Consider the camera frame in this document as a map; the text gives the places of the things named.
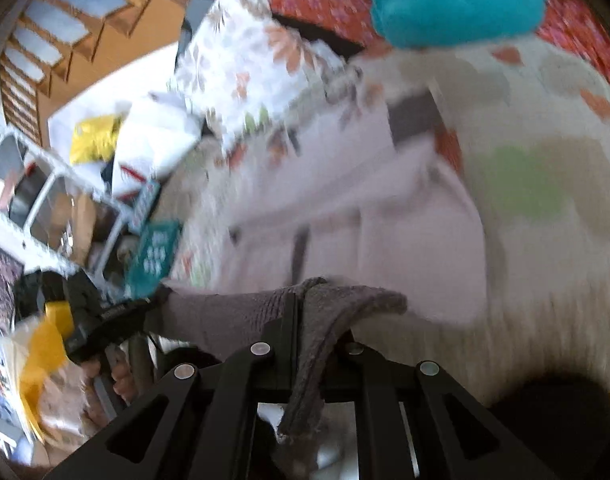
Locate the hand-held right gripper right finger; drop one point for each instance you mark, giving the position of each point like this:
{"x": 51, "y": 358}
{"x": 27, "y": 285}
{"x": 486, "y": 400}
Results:
{"x": 377, "y": 377}

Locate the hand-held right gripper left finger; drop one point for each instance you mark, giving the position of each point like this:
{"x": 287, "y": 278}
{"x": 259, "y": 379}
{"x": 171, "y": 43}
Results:
{"x": 284, "y": 342}

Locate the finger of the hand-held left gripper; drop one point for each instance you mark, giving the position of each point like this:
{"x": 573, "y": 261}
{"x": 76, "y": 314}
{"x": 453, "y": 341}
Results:
{"x": 157, "y": 300}

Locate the grey knitted sock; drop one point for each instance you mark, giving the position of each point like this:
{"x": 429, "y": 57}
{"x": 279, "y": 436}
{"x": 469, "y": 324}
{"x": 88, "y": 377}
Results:
{"x": 225, "y": 310}

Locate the person's left hand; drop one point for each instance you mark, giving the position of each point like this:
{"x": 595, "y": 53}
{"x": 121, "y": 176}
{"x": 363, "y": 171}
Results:
{"x": 112, "y": 385}

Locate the teal printed box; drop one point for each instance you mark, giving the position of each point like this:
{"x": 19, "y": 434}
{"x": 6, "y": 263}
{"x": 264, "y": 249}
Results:
{"x": 155, "y": 255}

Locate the yellow cloth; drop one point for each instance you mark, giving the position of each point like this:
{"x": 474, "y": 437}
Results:
{"x": 42, "y": 355}

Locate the white shelf unit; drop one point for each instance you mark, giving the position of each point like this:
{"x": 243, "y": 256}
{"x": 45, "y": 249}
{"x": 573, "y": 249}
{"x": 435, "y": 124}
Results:
{"x": 50, "y": 195}

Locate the pale pink garment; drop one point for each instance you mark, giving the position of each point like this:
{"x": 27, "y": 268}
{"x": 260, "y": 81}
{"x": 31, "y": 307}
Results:
{"x": 410, "y": 240}

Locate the white plastic bag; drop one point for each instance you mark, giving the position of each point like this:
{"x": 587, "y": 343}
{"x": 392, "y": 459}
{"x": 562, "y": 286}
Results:
{"x": 150, "y": 140}

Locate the yellow plastic bag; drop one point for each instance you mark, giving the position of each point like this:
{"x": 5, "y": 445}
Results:
{"x": 95, "y": 137}

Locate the floral leaf print pillow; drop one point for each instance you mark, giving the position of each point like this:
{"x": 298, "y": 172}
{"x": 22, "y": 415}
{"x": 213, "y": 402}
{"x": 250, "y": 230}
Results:
{"x": 245, "y": 60}

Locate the wooden staircase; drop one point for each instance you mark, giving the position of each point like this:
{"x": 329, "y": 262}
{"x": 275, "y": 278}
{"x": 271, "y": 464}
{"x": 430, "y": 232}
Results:
{"x": 135, "y": 25}

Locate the white floral bedsheet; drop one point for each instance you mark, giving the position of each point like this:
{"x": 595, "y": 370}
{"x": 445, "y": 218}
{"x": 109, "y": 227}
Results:
{"x": 550, "y": 125}

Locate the red floral blanket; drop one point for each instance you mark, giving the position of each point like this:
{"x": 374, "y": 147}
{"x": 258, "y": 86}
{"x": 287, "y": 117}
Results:
{"x": 325, "y": 0}

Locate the teal cloth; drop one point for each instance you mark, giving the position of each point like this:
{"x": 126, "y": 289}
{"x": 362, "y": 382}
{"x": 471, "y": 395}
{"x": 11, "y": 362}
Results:
{"x": 455, "y": 2}

